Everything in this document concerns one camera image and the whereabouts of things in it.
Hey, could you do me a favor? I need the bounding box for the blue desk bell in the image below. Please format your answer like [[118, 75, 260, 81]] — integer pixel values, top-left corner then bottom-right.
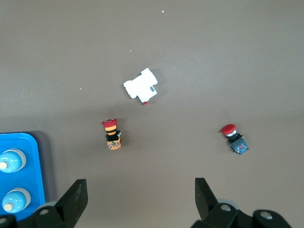
[[0, 148, 27, 174], [1, 187, 32, 214]]

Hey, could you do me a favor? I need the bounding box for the white circuit breaker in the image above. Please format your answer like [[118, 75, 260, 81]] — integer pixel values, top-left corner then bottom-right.
[[123, 67, 159, 105]]

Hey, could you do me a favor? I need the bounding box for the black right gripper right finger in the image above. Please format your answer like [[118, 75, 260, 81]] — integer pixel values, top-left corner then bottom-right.
[[191, 177, 253, 228]]

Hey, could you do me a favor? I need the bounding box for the emergency stop button orange base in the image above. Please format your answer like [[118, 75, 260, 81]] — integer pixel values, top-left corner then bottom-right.
[[102, 117, 123, 151]]

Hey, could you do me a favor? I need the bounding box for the red pushbutton switch blue base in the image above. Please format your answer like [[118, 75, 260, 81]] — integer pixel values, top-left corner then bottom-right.
[[221, 123, 250, 156]]

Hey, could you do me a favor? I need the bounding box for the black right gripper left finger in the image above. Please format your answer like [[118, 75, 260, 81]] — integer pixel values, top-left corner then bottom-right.
[[32, 179, 89, 228]]

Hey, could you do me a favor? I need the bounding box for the blue plastic tray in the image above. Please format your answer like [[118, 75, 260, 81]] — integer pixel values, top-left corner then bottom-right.
[[0, 133, 47, 225]]

